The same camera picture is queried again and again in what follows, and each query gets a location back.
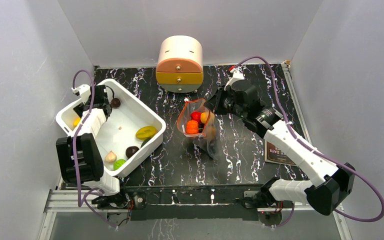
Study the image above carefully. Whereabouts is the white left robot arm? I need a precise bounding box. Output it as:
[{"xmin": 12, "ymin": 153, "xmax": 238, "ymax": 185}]
[{"xmin": 55, "ymin": 84, "xmax": 130, "ymax": 208}]

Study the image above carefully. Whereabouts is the yellow bell pepper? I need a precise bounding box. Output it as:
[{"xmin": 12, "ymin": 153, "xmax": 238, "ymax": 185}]
[{"xmin": 73, "ymin": 117, "xmax": 81, "ymax": 128}]

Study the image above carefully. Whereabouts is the orange tangerine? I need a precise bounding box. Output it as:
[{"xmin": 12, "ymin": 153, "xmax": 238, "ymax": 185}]
[{"xmin": 185, "ymin": 120, "xmax": 200, "ymax": 135}]

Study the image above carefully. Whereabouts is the bright green lime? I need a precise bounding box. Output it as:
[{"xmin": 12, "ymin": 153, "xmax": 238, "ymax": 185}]
[{"xmin": 113, "ymin": 158, "xmax": 126, "ymax": 171}]

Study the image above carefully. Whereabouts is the clear zip top bag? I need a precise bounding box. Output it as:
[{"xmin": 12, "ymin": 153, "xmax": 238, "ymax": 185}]
[{"xmin": 176, "ymin": 98, "xmax": 219, "ymax": 160}]

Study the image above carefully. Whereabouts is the white plastic bin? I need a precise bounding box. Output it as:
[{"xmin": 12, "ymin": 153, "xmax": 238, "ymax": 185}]
[{"xmin": 54, "ymin": 78, "xmax": 167, "ymax": 179}]

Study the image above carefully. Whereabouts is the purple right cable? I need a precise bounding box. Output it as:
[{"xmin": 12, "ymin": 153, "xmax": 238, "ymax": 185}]
[{"xmin": 235, "ymin": 55, "xmax": 384, "ymax": 229}]

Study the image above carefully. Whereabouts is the yellow star fruit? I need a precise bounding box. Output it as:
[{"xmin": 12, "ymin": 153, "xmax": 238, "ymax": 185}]
[{"xmin": 135, "ymin": 126, "xmax": 158, "ymax": 141}]

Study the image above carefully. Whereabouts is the brown book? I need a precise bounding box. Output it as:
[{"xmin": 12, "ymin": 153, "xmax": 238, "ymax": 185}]
[{"xmin": 264, "ymin": 141, "xmax": 297, "ymax": 167}]

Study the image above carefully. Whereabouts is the dark brown passion fruit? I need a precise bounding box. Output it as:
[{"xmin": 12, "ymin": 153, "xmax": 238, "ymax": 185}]
[{"xmin": 110, "ymin": 97, "xmax": 121, "ymax": 109}]

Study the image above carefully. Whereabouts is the black grape bunch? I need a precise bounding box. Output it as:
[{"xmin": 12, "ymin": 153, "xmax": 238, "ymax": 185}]
[{"xmin": 206, "ymin": 139, "xmax": 217, "ymax": 155}]

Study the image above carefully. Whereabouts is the white garlic bulb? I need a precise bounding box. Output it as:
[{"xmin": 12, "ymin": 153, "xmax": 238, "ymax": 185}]
[{"xmin": 104, "ymin": 151, "xmax": 118, "ymax": 163}]

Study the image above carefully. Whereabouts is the dark purple fig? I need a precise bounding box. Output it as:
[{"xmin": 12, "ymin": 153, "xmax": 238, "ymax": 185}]
[{"xmin": 125, "ymin": 146, "xmax": 140, "ymax": 159}]

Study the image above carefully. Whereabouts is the black metal base frame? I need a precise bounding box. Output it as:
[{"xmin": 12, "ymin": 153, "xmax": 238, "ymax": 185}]
[{"xmin": 90, "ymin": 183, "xmax": 296, "ymax": 222}]

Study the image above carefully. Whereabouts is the pastel mini drawer cabinet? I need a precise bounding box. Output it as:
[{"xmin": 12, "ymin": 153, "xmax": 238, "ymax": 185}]
[{"xmin": 156, "ymin": 35, "xmax": 204, "ymax": 93}]

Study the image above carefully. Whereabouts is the green avocado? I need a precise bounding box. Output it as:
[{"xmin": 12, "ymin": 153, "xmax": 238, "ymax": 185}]
[{"xmin": 140, "ymin": 137, "xmax": 152, "ymax": 148}]

